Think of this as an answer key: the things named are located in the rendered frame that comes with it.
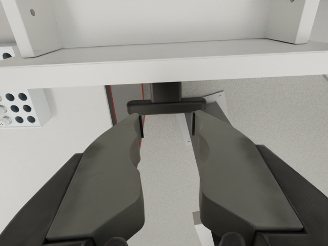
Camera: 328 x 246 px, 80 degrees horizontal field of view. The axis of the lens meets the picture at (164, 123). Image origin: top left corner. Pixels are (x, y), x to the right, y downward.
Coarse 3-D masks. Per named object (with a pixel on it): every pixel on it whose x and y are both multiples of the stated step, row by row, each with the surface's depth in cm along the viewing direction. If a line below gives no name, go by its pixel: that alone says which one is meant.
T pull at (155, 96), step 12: (156, 84) 17; (168, 84) 17; (180, 84) 17; (156, 96) 18; (168, 96) 18; (180, 96) 18; (132, 108) 18; (144, 108) 18; (156, 108) 18; (168, 108) 18; (180, 108) 18; (192, 108) 18; (204, 108) 18
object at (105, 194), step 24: (96, 144) 9; (120, 144) 9; (96, 168) 8; (120, 168) 8; (72, 192) 7; (96, 192) 7; (120, 192) 7; (72, 216) 6; (96, 216) 6; (120, 216) 6; (144, 216) 8; (48, 240) 6; (96, 240) 6
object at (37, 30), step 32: (32, 0) 17; (64, 0) 20; (96, 0) 20; (128, 0) 20; (160, 0) 20; (192, 0) 20; (224, 0) 21; (256, 0) 21; (288, 0) 18; (32, 32) 17; (64, 32) 22; (96, 32) 22; (128, 32) 22; (160, 32) 22; (192, 32) 22; (224, 32) 22; (256, 32) 22; (288, 32) 18
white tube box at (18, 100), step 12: (0, 48) 26; (12, 48) 26; (12, 96) 31; (24, 96) 31; (36, 96) 31; (12, 108) 31; (24, 108) 31; (36, 108) 31; (48, 108) 34; (12, 120) 31; (24, 120) 31; (36, 120) 31; (48, 120) 34
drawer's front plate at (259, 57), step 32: (0, 64) 15; (32, 64) 15; (64, 64) 15; (96, 64) 14; (128, 64) 14; (160, 64) 15; (192, 64) 15; (224, 64) 15; (256, 64) 15; (288, 64) 15; (320, 64) 15
